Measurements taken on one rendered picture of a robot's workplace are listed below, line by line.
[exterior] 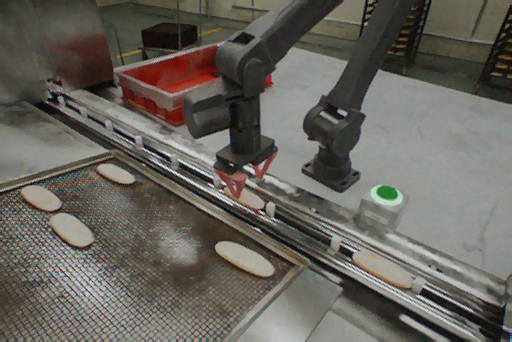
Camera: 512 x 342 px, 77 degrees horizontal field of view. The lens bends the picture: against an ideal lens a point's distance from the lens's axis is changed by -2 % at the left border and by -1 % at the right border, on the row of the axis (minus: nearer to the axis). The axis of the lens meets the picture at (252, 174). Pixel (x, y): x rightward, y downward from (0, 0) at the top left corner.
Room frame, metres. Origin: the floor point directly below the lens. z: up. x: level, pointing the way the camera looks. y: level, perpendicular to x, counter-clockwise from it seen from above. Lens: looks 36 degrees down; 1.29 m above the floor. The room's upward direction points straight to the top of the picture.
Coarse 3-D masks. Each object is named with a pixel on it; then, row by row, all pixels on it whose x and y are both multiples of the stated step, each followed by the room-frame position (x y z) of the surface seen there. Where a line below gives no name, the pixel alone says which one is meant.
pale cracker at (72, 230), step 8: (56, 216) 0.38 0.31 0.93; (64, 216) 0.38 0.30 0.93; (72, 216) 0.38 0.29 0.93; (56, 224) 0.36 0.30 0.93; (64, 224) 0.36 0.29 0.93; (72, 224) 0.36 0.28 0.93; (80, 224) 0.36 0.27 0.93; (64, 232) 0.34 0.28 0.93; (72, 232) 0.34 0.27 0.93; (80, 232) 0.34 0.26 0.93; (88, 232) 0.34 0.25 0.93; (72, 240) 0.33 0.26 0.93; (80, 240) 0.33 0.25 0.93; (88, 240) 0.33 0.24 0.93
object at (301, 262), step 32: (96, 160) 0.58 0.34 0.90; (128, 160) 0.60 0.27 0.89; (0, 192) 0.44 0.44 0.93; (96, 192) 0.47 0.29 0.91; (128, 192) 0.47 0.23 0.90; (160, 192) 0.49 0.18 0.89; (128, 224) 0.38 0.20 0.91; (160, 224) 0.39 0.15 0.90; (160, 256) 0.31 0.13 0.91; (288, 256) 0.33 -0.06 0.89; (64, 288) 0.24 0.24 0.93; (128, 288) 0.25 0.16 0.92; (160, 288) 0.26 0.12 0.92; (224, 288) 0.26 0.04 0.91; (32, 320) 0.20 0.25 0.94; (128, 320) 0.21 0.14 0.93; (192, 320) 0.21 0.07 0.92
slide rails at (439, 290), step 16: (64, 96) 1.05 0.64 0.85; (96, 112) 0.92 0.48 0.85; (128, 128) 0.82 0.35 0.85; (128, 144) 0.73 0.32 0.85; (144, 144) 0.74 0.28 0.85; (160, 160) 0.66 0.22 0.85; (192, 176) 0.59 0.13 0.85; (208, 176) 0.59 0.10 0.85; (224, 192) 0.54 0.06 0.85; (304, 224) 0.44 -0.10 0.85; (336, 256) 0.37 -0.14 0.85; (384, 256) 0.36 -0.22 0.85; (368, 272) 0.33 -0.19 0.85; (416, 272) 0.33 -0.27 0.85; (400, 288) 0.30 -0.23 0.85; (432, 288) 0.30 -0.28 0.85; (448, 288) 0.30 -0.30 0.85; (432, 304) 0.27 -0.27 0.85; (464, 304) 0.27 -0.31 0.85; (464, 320) 0.25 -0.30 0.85; (496, 320) 0.25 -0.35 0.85; (496, 336) 0.23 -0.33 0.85
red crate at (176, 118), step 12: (204, 72) 1.35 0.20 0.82; (168, 84) 1.22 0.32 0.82; (180, 84) 1.22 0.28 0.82; (192, 84) 1.22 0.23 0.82; (132, 96) 1.04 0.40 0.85; (144, 108) 0.98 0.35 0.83; (156, 108) 0.94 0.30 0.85; (180, 108) 0.89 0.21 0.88; (168, 120) 0.90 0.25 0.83; (180, 120) 0.89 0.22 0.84
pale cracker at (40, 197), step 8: (24, 192) 0.44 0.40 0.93; (32, 192) 0.44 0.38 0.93; (40, 192) 0.44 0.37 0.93; (48, 192) 0.44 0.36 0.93; (32, 200) 0.41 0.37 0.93; (40, 200) 0.41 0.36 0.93; (48, 200) 0.42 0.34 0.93; (56, 200) 0.42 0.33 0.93; (40, 208) 0.40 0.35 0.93; (48, 208) 0.40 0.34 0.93; (56, 208) 0.40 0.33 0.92
